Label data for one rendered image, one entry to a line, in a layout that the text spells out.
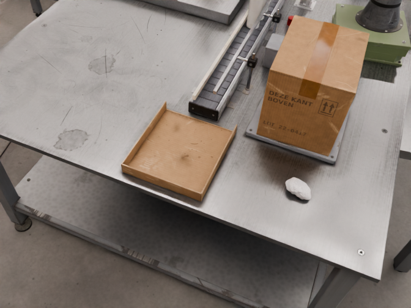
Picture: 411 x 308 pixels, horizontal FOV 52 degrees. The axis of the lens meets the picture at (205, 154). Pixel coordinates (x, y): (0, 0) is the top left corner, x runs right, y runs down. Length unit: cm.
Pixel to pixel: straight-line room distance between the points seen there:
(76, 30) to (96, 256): 102
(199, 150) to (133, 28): 71
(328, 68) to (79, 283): 142
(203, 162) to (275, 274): 70
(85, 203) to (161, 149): 74
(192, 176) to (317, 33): 58
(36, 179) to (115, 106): 77
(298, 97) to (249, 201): 33
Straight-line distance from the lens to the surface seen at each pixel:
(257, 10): 174
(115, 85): 159
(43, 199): 207
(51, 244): 219
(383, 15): 188
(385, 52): 184
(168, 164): 131
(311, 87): 122
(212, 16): 190
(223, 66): 159
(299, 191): 127
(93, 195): 202
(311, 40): 136
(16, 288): 214
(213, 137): 139
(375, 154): 149
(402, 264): 222
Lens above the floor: 187
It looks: 50 degrees down
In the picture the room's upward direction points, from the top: 4 degrees clockwise
